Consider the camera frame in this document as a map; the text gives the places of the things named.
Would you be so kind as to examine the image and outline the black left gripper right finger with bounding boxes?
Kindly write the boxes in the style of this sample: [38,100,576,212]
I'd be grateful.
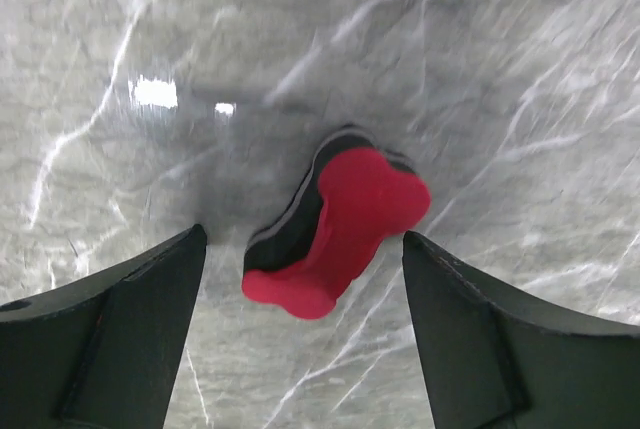
[402,231,639,428]

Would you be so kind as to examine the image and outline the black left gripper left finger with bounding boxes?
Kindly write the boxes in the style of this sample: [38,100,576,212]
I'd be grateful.
[1,224,207,428]

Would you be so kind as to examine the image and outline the red and black whiteboard eraser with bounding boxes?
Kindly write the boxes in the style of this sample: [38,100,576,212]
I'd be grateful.
[241,124,431,320]

